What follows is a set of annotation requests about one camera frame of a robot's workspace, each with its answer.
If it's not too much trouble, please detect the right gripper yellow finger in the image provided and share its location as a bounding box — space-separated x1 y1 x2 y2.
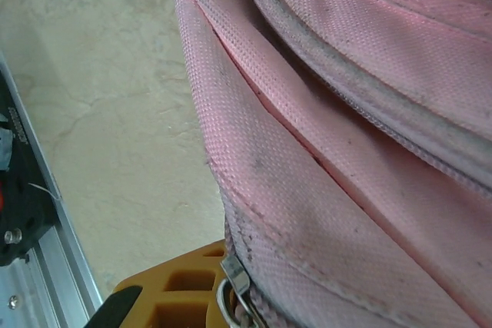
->
87 238 236 328

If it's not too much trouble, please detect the pink student backpack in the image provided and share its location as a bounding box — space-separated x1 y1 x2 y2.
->
141 0 492 328

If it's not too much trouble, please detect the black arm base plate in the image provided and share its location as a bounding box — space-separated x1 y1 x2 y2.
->
0 104 65 267

